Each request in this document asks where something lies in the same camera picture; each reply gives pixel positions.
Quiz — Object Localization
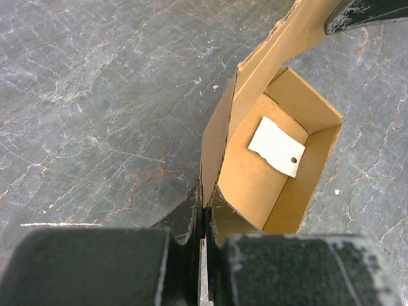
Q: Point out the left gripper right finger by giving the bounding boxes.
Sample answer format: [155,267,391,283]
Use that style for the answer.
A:
[205,190,402,305]

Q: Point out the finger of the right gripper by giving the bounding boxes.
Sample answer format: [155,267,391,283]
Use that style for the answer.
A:
[324,0,407,35]

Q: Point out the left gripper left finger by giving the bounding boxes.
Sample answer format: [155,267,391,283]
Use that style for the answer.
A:
[1,186,201,305]

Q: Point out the small white plastic block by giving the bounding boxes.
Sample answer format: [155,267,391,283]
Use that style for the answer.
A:
[248,117,305,178]

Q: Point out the brown cardboard box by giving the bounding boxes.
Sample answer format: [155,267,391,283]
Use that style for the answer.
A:
[200,1,342,234]

